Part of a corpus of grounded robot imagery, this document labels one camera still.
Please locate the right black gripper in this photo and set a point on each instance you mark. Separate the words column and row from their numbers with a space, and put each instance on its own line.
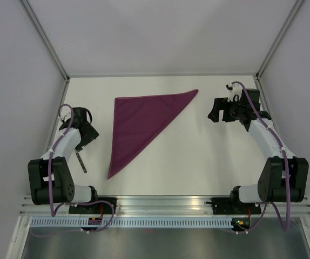
column 214, row 115

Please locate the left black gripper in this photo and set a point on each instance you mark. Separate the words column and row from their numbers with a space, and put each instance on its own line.
column 92, row 135

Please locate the purple cloth napkin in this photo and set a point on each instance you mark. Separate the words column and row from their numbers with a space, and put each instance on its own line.
column 137, row 121

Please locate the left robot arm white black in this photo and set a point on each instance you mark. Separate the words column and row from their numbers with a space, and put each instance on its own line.
column 49, row 176

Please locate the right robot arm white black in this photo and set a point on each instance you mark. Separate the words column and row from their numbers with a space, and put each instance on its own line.
column 284, row 175

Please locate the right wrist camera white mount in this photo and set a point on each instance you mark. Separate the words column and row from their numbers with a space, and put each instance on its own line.
column 235, row 92

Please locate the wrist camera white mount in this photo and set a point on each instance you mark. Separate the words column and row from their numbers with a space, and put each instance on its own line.
column 65, row 124
column 235, row 92

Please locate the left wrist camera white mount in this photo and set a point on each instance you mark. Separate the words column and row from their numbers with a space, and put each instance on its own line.
column 65, row 124

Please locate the rear aluminium frame bar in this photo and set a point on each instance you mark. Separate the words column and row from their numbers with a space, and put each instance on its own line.
column 163, row 74

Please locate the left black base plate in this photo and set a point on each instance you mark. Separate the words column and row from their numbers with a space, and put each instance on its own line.
column 104, row 207

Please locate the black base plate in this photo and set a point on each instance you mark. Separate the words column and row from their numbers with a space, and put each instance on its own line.
column 104, row 207
column 225, row 206

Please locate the aluminium mounting rail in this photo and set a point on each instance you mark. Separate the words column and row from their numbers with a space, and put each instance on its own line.
column 157, row 206

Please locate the white slotted cable duct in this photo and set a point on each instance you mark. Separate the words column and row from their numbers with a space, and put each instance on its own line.
column 134, row 222

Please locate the right aluminium frame post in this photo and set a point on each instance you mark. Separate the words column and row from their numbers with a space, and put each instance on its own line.
column 295, row 9

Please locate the aluminium frame post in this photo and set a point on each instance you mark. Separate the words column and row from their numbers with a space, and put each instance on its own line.
column 295, row 9
column 26, row 5

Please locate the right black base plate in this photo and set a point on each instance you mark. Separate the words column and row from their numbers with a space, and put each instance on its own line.
column 225, row 206

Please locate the left aluminium frame post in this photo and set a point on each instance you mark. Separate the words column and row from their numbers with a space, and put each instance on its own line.
column 26, row 5

